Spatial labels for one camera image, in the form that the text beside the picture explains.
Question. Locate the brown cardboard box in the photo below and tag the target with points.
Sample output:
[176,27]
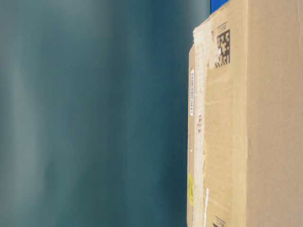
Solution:
[245,116]

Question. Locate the blue table cloth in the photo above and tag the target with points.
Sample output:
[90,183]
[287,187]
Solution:
[219,4]

